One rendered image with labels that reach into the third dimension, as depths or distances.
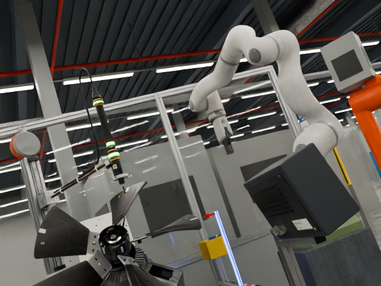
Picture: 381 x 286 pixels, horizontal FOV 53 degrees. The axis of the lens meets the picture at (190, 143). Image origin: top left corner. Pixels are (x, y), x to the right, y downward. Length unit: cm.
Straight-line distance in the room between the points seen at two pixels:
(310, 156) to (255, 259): 161
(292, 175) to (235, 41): 78
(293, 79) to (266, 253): 134
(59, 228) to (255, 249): 126
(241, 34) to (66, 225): 105
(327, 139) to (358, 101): 381
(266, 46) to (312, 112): 30
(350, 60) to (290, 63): 377
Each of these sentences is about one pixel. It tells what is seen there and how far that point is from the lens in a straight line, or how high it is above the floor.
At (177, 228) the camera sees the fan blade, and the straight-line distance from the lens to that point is 157.
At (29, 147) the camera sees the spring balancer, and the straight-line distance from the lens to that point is 231.
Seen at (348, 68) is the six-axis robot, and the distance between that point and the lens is 523.
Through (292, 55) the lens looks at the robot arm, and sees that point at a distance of 150.
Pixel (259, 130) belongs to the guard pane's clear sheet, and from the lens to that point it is 264.
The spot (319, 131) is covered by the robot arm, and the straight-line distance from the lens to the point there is 146.
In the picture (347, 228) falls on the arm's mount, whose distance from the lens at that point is 172.
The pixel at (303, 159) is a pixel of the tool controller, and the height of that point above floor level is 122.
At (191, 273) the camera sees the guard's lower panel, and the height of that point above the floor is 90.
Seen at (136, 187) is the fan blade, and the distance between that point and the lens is 179.
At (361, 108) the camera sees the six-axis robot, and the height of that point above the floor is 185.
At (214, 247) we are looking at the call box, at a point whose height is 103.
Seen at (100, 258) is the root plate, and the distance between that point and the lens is 158.
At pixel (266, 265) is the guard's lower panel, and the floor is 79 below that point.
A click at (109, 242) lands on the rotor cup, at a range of 155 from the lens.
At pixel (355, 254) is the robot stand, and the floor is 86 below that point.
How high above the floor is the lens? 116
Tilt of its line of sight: 12 degrees up
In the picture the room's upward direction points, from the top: 19 degrees counter-clockwise
